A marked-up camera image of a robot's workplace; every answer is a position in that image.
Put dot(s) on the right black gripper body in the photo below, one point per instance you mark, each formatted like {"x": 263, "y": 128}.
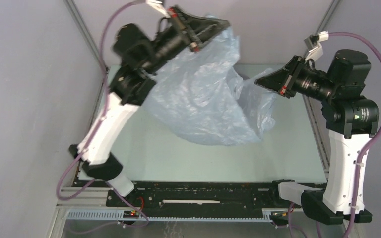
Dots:
{"x": 295, "y": 83}

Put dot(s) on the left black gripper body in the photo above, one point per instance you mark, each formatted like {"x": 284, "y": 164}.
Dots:
{"x": 178, "y": 16}

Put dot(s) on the blue plastic trash bag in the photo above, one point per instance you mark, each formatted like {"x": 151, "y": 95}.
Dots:
{"x": 202, "y": 99}

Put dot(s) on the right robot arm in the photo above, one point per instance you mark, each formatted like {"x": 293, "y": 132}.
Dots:
{"x": 351, "y": 120}

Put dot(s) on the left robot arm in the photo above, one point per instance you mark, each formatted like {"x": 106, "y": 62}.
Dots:
{"x": 141, "y": 58}

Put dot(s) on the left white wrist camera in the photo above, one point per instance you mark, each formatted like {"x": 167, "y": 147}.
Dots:
{"x": 158, "y": 6}

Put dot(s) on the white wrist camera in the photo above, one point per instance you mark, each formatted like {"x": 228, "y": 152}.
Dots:
{"x": 314, "y": 46}
{"x": 158, "y": 6}

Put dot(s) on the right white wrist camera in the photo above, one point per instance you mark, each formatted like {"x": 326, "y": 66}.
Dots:
{"x": 314, "y": 46}

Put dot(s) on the right aluminium frame post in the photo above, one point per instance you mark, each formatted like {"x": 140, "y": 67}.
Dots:
{"x": 325, "y": 21}

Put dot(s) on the aluminium frame post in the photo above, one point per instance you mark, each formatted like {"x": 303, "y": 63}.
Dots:
{"x": 84, "y": 31}
{"x": 325, "y": 21}

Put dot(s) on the left aluminium frame post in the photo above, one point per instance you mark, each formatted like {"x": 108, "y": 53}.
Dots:
{"x": 84, "y": 31}

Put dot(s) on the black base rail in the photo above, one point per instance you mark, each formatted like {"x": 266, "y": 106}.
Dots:
{"x": 207, "y": 199}

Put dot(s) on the white cable duct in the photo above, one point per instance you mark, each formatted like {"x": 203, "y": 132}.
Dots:
{"x": 118, "y": 215}

